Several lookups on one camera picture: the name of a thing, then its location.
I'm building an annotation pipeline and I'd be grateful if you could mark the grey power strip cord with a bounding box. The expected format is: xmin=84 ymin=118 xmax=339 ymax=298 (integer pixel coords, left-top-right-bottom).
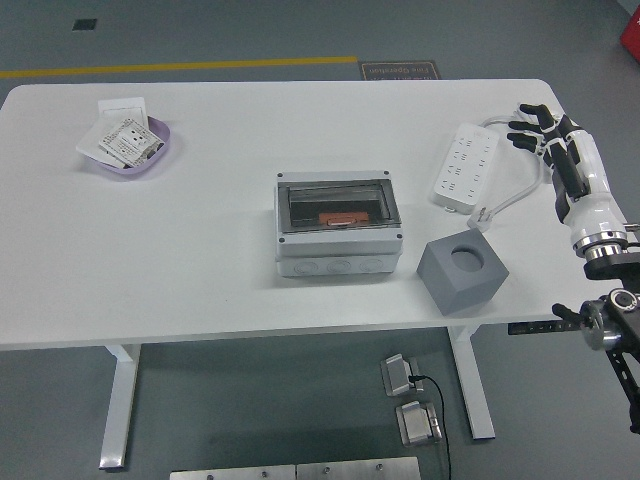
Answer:
xmin=466 ymin=113 xmax=556 ymax=232

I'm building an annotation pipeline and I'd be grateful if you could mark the white socket panel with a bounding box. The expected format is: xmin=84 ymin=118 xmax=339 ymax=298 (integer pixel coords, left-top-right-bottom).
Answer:
xmin=98 ymin=118 xmax=164 ymax=169

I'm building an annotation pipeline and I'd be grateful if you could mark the orange cylindrical object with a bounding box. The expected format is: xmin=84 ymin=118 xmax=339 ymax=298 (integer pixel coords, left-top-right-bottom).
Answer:
xmin=317 ymin=212 xmax=371 ymax=229

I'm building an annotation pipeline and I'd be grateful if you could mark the white square switch plate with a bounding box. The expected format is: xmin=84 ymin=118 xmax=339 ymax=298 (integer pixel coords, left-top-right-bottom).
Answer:
xmin=97 ymin=97 xmax=150 ymax=126

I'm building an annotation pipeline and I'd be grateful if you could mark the dark floor sign mat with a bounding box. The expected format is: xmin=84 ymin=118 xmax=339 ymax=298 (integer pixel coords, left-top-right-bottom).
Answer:
xmin=358 ymin=60 xmax=442 ymax=81

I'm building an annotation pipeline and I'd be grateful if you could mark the grey cube holder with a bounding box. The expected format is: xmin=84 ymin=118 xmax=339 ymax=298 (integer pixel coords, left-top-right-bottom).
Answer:
xmin=416 ymin=229 xmax=510 ymax=316

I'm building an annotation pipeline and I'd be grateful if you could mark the red box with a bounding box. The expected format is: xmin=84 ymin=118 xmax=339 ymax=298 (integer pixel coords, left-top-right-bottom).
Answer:
xmin=618 ymin=9 xmax=640 ymax=51

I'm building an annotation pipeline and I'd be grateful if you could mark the black floor cable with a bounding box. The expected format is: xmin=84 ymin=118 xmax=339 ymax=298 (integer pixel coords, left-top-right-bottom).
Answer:
xmin=408 ymin=373 xmax=452 ymax=480

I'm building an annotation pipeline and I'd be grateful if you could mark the white power strip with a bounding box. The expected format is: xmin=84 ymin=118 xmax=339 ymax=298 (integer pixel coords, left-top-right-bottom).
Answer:
xmin=432 ymin=122 xmax=501 ymax=214

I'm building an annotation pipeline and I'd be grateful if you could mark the grey metal base plate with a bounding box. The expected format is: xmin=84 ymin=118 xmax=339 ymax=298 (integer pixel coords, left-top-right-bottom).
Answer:
xmin=296 ymin=456 xmax=421 ymax=480
xmin=169 ymin=464 xmax=297 ymax=480

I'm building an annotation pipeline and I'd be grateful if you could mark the white flat wall plate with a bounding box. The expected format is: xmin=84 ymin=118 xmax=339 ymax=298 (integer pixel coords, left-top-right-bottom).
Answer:
xmin=75 ymin=115 xmax=126 ymax=169

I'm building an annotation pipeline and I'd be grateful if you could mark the purple plastic tray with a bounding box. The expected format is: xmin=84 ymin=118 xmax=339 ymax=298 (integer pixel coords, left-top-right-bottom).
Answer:
xmin=82 ymin=114 xmax=172 ymax=177

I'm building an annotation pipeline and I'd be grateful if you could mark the white table leg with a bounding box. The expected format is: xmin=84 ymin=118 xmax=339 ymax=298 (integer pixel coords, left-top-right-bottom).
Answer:
xmin=446 ymin=324 xmax=496 ymax=441
xmin=98 ymin=343 xmax=142 ymax=471

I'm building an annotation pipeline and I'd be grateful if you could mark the silver foot pedal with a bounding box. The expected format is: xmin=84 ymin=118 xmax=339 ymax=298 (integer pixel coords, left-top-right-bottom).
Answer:
xmin=395 ymin=400 xmax=444 ymax=448
xmin=379 ymin=353 xmax=425 ymax=398

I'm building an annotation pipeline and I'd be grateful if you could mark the grey electrical enclosure box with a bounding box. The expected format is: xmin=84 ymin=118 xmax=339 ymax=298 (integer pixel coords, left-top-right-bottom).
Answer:
xmin=273 ymin=170 xmax=404 ymax=279

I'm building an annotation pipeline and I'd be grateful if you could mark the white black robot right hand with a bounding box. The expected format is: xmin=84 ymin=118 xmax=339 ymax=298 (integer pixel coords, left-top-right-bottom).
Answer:
xmin=506 ymin=102 xmax=629 ymax=251

